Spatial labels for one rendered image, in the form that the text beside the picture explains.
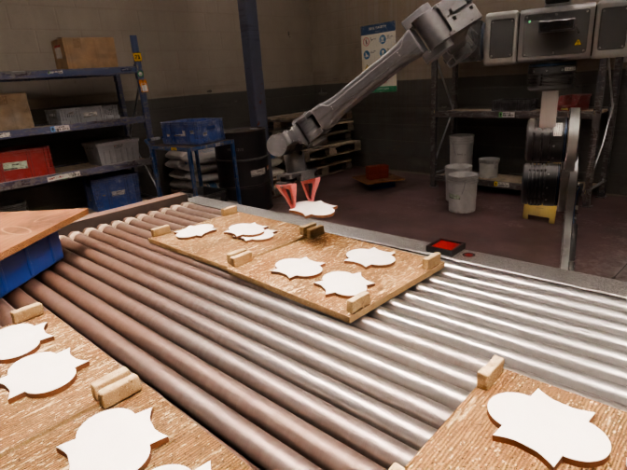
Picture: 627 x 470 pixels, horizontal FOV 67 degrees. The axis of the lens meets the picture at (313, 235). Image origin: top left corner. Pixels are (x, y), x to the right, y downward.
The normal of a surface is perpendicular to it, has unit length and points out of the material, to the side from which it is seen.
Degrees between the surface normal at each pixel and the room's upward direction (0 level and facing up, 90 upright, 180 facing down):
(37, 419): 0
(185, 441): 0
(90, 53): 88
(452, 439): 0
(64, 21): 90
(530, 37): 90
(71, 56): 89
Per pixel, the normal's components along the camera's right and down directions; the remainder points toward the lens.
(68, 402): -0.07, -0.95
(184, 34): 0.69, 0.18
